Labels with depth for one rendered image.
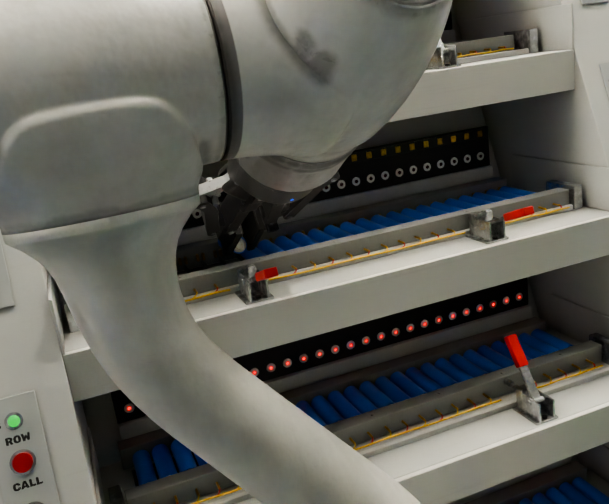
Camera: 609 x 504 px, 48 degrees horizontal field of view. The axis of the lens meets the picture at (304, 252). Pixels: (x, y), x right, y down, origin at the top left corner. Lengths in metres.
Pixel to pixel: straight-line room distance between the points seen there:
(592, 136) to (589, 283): 0.18
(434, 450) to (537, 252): 0.24
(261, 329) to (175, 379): 0.28
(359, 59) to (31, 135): 0.15
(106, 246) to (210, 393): 0.10
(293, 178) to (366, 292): 0.23
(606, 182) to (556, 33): 0.18
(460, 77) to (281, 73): 0.45
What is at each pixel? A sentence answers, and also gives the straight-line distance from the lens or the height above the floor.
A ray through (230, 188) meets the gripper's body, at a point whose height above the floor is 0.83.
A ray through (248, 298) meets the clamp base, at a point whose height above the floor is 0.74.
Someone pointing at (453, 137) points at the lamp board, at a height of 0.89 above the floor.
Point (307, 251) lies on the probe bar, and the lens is 0.70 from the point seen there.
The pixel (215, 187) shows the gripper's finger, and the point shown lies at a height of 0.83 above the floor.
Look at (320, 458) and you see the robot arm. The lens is 0.41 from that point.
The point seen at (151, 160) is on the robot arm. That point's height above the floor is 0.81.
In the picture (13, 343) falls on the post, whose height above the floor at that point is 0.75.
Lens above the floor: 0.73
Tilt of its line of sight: 4 degrees up
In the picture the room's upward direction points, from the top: 14 degrees counter-clockwise
